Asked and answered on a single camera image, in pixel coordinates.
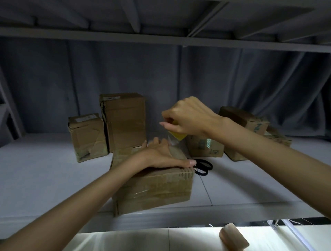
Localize person's left hand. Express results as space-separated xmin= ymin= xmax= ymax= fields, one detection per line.
xmin=141 ymin=137 xmax=197 ymax=170

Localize person's right hand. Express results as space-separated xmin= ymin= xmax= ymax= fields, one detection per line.
xmin=159 ymin=96 xmax=223 ymax=140

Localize yellow tape roll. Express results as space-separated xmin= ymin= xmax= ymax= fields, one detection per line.
xmin=168 ymin=119 xmax=188 ymax=142

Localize wide taped cardboard box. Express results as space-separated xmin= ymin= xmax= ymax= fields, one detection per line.
xmin=111 ymin=145 xmax=196 ymax=217

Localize person's right forearm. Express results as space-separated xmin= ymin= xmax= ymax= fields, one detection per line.
xmin=212 ymin=116 xmax=331 ymax=221

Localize person's left forearm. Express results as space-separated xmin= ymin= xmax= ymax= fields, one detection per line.
xmin=0 ymin=153 xmax=156 ymax=251

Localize black scissors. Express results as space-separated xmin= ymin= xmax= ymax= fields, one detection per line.
xmin=193 ymin=159 xmax=213 ymax=177

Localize cardboard box with green print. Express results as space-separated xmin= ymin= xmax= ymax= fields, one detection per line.
xmin=185 ymin=134 xmax=225 ymax=158

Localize tall cardboard box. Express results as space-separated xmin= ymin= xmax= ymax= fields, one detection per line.
xmin=99 ymin=93 xmax=147 ymax=153

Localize tilted cardboard box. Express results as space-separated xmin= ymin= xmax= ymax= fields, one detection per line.
xmin=218 ymin=107 xmax=270 ymax=162

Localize small torn cardboard box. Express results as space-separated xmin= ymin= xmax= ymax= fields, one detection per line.
xmin=68 ymin=113 xmax=109 ymax=163

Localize wooden block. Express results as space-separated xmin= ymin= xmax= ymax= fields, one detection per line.
xmin=219 ymin=223 xmax=250 ymax=251

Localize flat cardboard box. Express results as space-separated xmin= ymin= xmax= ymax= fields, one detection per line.
xmin=264 ymin=125 xmax=292 ymax=148

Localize grey curtain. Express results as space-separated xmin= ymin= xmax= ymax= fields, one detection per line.
xmin=0 ymin=36 xmax=331 ymax=137

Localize grey shelf upright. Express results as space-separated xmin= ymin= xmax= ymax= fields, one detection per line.
xmin=0 ymin=67 xmax=26 ymax=148

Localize grey metal shelf frame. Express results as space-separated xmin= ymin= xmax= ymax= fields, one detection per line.
xmin=0 ymin=0 xmax=331 ymax=54

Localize white metal rail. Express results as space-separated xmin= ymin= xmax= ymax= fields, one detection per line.
xmin=267 ymin=219 xmax=311 ymax=251

